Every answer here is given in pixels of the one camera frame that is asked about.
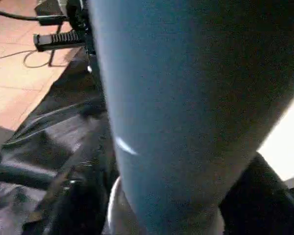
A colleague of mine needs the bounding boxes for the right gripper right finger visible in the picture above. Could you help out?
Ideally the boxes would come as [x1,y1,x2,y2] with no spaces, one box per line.
[220,153,294,235]

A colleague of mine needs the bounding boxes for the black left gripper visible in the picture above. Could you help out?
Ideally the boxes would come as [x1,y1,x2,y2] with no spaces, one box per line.
[33,0,106,106]

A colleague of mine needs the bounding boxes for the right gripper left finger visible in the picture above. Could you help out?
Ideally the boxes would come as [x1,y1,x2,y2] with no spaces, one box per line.
[22,117,119,235]

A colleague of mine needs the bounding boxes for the white plastic table leg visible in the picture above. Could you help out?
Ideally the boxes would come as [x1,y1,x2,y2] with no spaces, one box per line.
[86,0,294,235]

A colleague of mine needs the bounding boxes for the black plastic mat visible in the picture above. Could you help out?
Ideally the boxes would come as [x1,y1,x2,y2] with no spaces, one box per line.
[0,47,294,235]

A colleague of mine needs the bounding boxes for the thin black floor cables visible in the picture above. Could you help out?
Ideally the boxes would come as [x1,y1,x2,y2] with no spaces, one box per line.
[0,49,54,69]

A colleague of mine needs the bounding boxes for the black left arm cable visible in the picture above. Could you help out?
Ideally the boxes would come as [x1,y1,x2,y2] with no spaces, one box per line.
[0,7,69,25]

